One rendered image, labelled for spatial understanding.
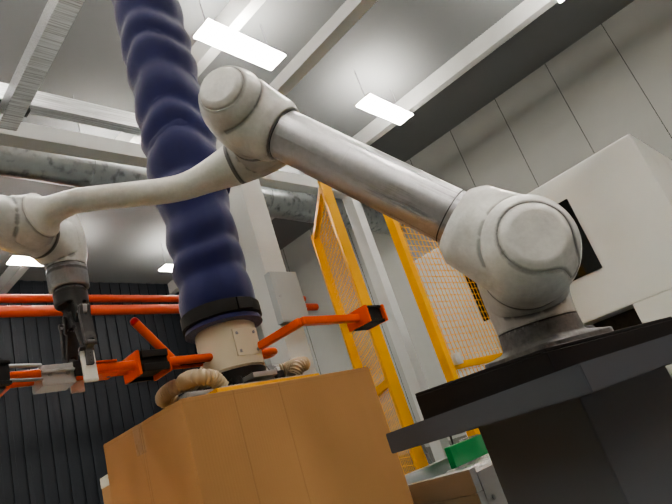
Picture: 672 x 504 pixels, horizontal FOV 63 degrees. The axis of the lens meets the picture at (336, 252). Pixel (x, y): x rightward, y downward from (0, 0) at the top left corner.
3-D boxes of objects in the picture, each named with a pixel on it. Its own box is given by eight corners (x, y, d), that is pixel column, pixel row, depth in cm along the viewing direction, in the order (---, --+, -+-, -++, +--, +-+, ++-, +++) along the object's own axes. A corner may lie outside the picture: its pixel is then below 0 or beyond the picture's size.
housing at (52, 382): (66, 391, 122) (63, 371, 124) (77, 381, 118) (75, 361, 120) (31, 395, 117) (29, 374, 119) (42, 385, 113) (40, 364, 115)
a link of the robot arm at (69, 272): (79, 277, 137) (82, 299, 135) (39, 277, 131) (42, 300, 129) (93, 261, 132) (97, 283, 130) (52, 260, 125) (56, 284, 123)
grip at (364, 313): (368, 330, 164) (362, 315, 165) (389, 319, 158) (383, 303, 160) (349, 332, 157) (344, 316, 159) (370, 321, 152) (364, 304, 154)
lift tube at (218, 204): (235, 341, 170) (170, 77, 205) (277, 313, 156) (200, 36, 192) (170, 346, 154) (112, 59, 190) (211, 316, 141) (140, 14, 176)
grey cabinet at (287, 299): (305, 323, 310) (290, 275, 320) (311, 319, 306) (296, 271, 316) (277, 325, 295) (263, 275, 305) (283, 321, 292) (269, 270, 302)
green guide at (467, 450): (578, 409, 348) (572, 395, 351) (594, 404, 342) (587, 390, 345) (437, 473, 233) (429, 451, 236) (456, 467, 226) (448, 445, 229)
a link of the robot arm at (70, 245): (62, 281, 137) (21, 269, 125) (54, 227, 142) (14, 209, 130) (100, 266, 136) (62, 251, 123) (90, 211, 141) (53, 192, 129)
